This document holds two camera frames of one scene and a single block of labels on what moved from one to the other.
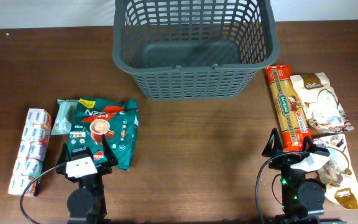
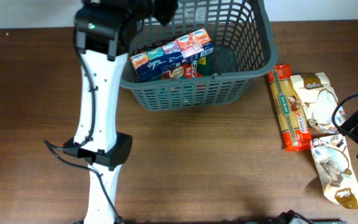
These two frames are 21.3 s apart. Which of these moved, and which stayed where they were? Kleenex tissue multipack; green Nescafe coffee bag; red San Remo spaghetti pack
Moved: Kleenex tissue multipack; green Nescafe coffee bag
Stayed: red San Remo spaghetti pack
